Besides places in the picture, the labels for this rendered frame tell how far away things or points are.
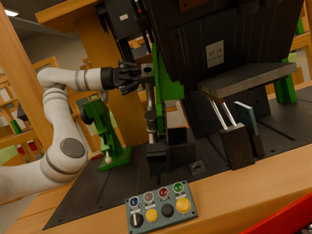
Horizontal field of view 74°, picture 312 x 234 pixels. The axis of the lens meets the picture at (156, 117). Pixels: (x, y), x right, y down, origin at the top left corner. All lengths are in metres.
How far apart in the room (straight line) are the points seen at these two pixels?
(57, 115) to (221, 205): 0.45
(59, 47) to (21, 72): 10.95
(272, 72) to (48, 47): 12.10
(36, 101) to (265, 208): 0.98
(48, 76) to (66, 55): 11.17
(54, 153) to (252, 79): 0.44
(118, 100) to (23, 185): 0.59
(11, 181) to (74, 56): 11.31
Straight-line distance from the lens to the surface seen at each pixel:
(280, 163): 0.59
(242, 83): 0.44
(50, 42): 12.28
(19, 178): 0.51
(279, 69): 0.47
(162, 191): 0.49
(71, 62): 11.81
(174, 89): 0.60
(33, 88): 1.11
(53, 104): 0.64
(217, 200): 0.50
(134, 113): 0.98
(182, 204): 0.46
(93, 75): 0.69
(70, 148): 0.51
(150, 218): 0.47
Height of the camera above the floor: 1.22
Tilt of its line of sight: 13 degrees down
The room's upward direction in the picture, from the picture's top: 20 degrees counter-clockwise
